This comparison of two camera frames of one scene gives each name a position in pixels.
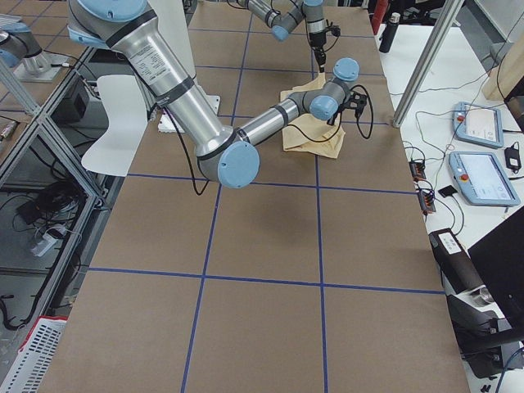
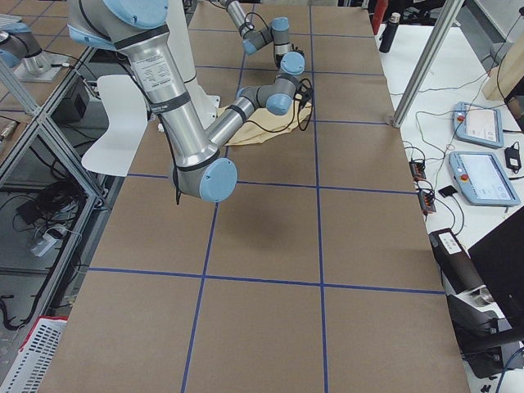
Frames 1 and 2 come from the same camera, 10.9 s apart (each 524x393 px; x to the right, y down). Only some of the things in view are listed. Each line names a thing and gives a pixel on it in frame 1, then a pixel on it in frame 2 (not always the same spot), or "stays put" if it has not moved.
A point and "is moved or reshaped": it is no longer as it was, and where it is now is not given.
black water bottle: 389,33 stays put
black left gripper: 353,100 to 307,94
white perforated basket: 34,356 stays put
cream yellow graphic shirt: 310,134 is moved or reshaped
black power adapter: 512,157 stays put
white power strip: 47,242 stays put
